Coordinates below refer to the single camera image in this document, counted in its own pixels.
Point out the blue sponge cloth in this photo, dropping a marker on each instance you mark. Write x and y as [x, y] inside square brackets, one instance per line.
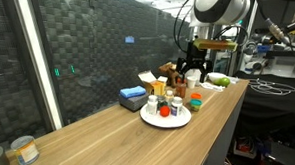
[132, 92]

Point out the tin can orange label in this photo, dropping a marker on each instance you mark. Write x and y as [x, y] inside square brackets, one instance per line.
[25, 150]

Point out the white pill bottle silver cap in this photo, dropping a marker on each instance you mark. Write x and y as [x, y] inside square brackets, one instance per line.
[152, 104]

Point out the white bowl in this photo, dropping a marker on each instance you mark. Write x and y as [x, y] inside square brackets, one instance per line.
[216, 78]

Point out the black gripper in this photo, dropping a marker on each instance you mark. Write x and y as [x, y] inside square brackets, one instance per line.
[195, 59]

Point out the white paper plate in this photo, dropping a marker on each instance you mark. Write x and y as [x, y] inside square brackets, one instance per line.
[166, 122]

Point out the white cloth on table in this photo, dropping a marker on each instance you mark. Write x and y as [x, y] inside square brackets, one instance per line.
[210, 86]

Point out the amber spice bottle red cap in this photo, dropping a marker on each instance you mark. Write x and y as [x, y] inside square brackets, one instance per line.
[180, 88]

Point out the white paper cup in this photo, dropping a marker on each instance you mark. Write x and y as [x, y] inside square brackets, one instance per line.
[191, 81]

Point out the brown plush moose toy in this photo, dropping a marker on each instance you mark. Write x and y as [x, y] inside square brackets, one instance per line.
[169, 69]

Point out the orange lid play-doh tub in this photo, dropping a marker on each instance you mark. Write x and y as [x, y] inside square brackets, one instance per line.
[196, 96]

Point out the yellow open cardboard box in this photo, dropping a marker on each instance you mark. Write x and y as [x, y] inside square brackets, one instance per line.
[153, 85]

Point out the small green label bottle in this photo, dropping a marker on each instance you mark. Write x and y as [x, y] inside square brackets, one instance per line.
[161, 101]

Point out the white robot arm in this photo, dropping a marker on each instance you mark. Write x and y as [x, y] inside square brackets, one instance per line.
[204, 13]

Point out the teal lid play-doh tub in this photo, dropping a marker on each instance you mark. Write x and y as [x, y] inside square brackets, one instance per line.
[195, 105]

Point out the clear bottle green label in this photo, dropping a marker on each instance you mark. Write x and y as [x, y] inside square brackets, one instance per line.
[169, 97]

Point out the white bottle blue label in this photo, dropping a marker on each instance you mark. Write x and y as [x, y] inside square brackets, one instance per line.
[177, 103]

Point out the green apple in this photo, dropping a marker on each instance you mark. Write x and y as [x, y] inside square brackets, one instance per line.
[223, 82]

